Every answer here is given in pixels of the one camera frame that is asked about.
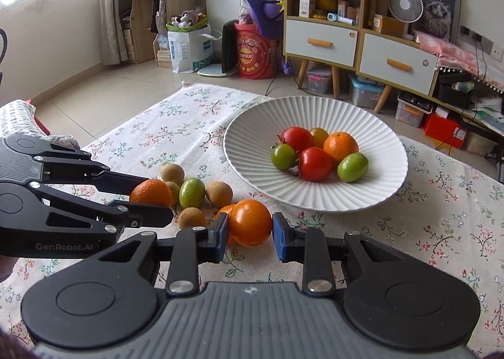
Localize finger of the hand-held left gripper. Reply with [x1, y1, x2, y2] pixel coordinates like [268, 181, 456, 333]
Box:
[29, 182, 175, 236]
[39, 142, 150, 195]

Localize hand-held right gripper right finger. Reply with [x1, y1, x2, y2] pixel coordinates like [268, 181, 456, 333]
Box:
[272, 212, 418, 297]

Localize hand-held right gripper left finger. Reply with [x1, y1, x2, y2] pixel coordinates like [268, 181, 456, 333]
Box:
[91, 212, 230, 297]

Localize orange tomato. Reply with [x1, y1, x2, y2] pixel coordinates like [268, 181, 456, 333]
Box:
[229, 199, 273, 248]
[215, 204, 239, 246]

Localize mandarin orange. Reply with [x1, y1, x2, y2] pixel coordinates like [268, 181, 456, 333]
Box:
[129, 179, 174, 208]
[323, 132, 360, 163]

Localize brown longan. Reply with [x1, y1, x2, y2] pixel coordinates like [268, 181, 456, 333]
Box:
[178, 207, 207, 230]
[206, 181, 234, 209]
[164, 181, 181, 206]
[160, 163, 185, 185]

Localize green jujube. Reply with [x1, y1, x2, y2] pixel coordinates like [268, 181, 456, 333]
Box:
[337, 153, 369, 183]
[179, 179, 206, 209]

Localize green tomato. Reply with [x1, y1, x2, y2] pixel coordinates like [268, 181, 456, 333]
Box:
[270, 143, 298, 171]

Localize red tomato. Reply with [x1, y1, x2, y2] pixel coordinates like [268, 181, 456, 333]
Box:
[298, 147, 335, 182]
[279, 126, 314, 153]

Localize white ribbed plate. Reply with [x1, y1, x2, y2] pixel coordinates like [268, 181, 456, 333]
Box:
[223, 96, 409, 213]

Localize small yellow tomato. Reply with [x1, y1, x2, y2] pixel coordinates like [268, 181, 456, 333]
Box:
[309, 127, 330, 149]

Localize grey quilted cushion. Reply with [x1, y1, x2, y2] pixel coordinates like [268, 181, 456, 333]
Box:
[0, 99, 79, 151]

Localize floral tablecloth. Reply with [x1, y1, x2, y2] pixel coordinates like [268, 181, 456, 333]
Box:
[0, 82, 504, 359]

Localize white round base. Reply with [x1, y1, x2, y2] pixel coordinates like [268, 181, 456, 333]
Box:
[197, 63, 237, 78]

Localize white paper shopping bag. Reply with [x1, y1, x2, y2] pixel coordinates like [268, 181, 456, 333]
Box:
[167, 25, 222, 74]

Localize clear box pink lid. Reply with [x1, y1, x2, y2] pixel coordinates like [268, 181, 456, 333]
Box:
[305, 67, 333, 95]

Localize clear box blue lid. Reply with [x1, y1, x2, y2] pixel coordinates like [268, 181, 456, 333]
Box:
[348, 73, 384, 109]

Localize black flat panel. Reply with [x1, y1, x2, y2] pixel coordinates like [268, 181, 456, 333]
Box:
[221, 19, 239, 74]

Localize plush toys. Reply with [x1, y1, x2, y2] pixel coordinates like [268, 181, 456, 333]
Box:
[169, 9, 209, 31]

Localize grey curtain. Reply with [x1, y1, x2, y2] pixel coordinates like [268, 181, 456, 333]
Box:
[96, 0, 130, 66]

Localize red printed bucket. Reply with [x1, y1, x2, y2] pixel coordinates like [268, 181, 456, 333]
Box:
[235, 21, 281, 80]

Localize clear box black lid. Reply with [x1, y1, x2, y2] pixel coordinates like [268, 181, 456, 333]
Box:
[395, 91, 432, 128]

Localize red cardboard box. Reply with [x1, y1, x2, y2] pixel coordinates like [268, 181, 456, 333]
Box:
[423, 112, 468, 150]

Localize tall wooden shelf cabinet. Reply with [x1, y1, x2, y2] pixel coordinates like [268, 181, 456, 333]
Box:
[283, 0, 368, 100]

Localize low wooden drawer cabinet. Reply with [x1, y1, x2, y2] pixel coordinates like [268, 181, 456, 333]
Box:
[356, 26, 439, 114]

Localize white infrared thermometer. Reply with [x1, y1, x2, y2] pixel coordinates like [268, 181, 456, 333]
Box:
[326, 12, 357, 26]

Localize black storage bin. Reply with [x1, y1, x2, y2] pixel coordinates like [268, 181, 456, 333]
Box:
[437, 71, 477, 109]

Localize black handheld tool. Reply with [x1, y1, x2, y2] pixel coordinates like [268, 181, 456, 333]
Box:
[486, 150, 504, 184]

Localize purple plush hat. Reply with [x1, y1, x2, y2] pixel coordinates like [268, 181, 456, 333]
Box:
[245, 0, 285, 40]

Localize brown cardboard box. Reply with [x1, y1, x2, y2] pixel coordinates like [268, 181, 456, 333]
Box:
[372, 13, 405, 37]

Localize pink floral cloth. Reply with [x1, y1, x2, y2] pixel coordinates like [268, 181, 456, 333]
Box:
[417, 30, 504, 92]

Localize small white desk fan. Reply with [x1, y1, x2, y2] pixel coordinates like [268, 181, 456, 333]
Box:
[388, 0, 425, 38]

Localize framed cat picture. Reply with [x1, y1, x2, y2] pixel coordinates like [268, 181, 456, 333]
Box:
[411, 0, 463, 43]

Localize white wall sockets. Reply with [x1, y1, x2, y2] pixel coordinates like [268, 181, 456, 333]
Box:
[461, 26, 504, 60]

